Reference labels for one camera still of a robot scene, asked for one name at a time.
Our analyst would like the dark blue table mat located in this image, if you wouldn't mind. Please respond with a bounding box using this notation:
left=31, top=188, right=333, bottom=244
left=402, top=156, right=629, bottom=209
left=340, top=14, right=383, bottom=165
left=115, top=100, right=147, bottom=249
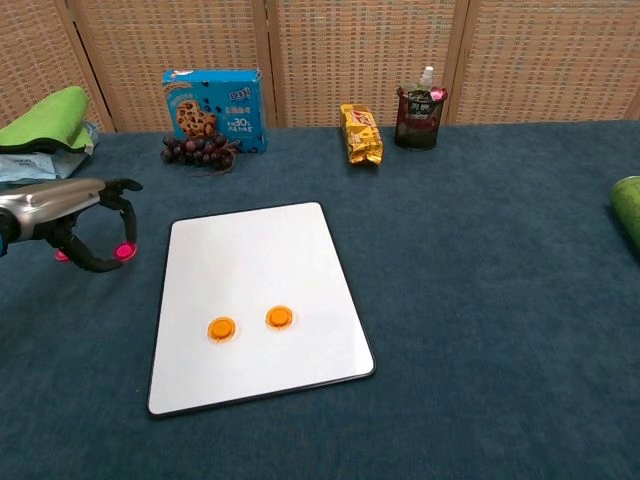
left=0, top=119, right=640, bottom=480

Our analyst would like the yellow snack bag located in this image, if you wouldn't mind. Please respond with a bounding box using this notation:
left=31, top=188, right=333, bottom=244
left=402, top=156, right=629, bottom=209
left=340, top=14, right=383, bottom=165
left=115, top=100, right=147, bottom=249
left=339, top=103, right=385, bottom=167

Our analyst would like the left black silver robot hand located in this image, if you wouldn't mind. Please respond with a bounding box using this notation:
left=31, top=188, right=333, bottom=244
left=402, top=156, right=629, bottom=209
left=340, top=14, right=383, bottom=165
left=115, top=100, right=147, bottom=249
left=0, top=177, right=144, bottom=274

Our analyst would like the orange disc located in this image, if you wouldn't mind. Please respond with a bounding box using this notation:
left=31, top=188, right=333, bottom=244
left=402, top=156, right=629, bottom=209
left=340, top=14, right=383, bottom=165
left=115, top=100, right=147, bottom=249
left=265, top=305, right=296, bottom=332
left=206, top=315, right=237, bottom=344

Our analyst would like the woven bamboo folding screen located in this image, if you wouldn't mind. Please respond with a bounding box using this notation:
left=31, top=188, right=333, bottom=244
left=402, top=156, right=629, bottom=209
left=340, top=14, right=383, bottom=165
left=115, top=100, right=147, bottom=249
left=0, top=0, right=640, bottom=134

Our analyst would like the green folded cloth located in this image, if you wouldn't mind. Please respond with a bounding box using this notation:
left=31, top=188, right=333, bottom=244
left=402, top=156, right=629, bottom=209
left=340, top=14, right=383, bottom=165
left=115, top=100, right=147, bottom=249
left=0, top=85, right=97, bottom=155

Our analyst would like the black drink pouch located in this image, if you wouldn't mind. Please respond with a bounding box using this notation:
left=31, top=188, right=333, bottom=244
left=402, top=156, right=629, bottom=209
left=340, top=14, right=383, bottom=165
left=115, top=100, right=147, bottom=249
left=393, top=84, right=449, bottom=151

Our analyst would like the green drink can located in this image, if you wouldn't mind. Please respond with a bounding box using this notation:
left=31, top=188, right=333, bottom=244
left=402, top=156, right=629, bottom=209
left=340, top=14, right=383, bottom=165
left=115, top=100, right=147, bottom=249
left=608, top=175, right=640, bottom=251

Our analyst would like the white magnetic board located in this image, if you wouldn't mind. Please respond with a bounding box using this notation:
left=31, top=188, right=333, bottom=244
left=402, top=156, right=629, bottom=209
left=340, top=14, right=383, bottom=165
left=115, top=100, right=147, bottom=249
left=146, top=201, right=377, bottom=419

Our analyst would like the light blue wipes packet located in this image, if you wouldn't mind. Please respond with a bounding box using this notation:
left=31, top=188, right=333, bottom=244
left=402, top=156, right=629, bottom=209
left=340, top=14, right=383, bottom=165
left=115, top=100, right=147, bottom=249
left=0, top=119, right=101, bottom=184

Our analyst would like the blue cookie box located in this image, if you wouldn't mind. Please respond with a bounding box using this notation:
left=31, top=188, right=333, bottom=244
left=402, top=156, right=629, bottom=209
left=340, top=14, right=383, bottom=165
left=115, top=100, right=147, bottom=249
left=160, top=67, right=271, bottom=154

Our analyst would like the dark purple grape bunch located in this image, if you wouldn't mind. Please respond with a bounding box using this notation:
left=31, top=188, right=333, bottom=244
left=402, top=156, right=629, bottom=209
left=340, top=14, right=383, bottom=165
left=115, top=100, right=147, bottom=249
left=159, top=133, right=242, bottom=178

